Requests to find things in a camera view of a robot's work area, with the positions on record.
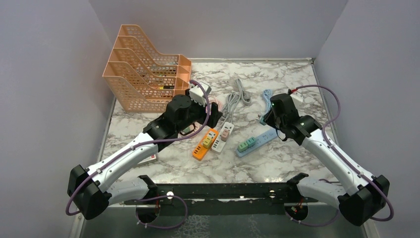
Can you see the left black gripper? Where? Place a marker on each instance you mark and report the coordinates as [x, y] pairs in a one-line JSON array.
[[215, 115]]

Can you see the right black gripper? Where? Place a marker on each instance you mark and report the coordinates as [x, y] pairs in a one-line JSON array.
[[269, 119]]

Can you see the teal cube plug adapter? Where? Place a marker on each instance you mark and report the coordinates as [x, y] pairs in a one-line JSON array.
[[262, 122]]

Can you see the yellow cube plug adapter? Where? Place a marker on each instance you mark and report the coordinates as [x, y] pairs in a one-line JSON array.
[[207, 142]]

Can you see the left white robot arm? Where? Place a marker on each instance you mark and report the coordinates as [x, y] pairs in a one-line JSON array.
[[90, 188]]

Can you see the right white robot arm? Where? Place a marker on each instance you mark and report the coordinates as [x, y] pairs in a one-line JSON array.
[[361, 194]]

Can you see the blue power strip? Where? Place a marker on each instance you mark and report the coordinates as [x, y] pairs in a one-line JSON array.
[[262, 140]]

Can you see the white power strip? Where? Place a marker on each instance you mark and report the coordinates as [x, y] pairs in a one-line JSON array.
[[218, 145]]

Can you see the orange power strip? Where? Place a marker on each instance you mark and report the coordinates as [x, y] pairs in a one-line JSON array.
[[199, 152]]

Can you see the white red labelled box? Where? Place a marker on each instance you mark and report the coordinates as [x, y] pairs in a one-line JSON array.
[[151, 158]]

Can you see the orange mesh file organizer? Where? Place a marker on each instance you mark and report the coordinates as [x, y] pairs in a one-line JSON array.
[[142, 79]]

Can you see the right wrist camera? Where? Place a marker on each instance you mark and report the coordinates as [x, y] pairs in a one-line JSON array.
[[296, 96]]

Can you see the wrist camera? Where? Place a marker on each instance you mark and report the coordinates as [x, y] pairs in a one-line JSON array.
[[296, 96], [197, 95]]

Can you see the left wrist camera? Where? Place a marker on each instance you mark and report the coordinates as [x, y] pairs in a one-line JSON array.
[[197, 95]]

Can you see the black mounting rail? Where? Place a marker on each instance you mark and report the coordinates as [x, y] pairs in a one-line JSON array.
[[212, 199]]

